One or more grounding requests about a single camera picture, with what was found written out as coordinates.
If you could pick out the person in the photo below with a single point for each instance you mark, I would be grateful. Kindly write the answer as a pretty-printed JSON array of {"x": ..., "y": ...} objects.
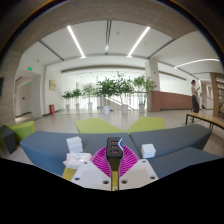
[{"x": 195, "y": 96}]

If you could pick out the framed wall picture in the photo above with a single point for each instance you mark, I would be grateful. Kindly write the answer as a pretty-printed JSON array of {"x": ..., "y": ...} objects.
[{"x": 52, "y": 85}]

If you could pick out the red fire extinguisher box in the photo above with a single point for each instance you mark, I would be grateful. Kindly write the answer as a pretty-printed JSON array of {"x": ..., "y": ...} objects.
[{"x": 51, "y": 109}]

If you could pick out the green exit sign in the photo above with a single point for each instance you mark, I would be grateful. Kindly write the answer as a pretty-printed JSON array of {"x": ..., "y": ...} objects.
[{"x": 30, "y": 68}]

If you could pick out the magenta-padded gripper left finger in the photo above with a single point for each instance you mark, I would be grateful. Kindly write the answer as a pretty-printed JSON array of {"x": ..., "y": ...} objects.
[{"x": 90, "y": 175}]

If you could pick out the row of potted plants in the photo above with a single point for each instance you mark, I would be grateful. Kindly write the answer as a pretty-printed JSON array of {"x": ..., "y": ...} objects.
[{"x": 106, "y": 88}]

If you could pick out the wooden shelf unit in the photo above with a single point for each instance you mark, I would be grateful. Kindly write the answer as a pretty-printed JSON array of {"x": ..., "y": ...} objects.
[{"x": 218, "y": 95}]

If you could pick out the green block ottoman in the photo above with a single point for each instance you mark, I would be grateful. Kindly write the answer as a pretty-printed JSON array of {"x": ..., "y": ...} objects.
[{"x": 22, "y": 130}]

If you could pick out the dark grey charger block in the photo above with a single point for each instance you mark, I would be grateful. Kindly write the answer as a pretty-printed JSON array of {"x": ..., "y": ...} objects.
[{"x": 114, "y": 148}]

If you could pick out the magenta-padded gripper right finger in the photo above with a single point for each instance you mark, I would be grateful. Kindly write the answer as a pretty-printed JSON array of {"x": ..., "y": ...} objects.
[{"x": 136, "y": 173}]

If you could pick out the large grey upholstered seat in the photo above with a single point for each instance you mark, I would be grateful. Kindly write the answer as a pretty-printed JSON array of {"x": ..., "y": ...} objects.
[{"x": 186, "y": 161}]

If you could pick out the long grey upholstered seat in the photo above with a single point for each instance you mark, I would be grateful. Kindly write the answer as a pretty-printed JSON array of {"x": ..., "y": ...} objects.
[{"x": 43, "y": 148}]

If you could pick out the yellow-green upholstered seat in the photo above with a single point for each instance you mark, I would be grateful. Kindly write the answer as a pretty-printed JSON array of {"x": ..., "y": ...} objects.
[
  {"x": 95, "y": 126},
  {"x": 148, "y": 124}
]

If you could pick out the ceiling strip lights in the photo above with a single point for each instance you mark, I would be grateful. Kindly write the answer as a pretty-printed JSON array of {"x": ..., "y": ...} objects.
[{"x": 76, "y": 40}]

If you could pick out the dark grey block ottoman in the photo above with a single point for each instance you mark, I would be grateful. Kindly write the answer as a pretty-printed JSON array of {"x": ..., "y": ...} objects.
[{"x": 8, "y": 139}]

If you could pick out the wooden bench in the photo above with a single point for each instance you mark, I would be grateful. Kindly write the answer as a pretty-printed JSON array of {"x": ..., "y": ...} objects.
[{"x": 206, "y": 119}]

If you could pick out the small white cube box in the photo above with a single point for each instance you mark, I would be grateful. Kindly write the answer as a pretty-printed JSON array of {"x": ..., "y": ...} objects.
[{"x": 148, "y": 150}]

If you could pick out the stacked white tissue packs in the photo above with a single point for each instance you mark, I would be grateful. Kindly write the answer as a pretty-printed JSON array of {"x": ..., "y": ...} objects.
[{"x": 74, "y": 144}]

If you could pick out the white wet wipes pack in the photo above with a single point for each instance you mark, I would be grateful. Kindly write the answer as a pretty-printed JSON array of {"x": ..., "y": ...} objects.
[{"x": 76, "y": 160}]

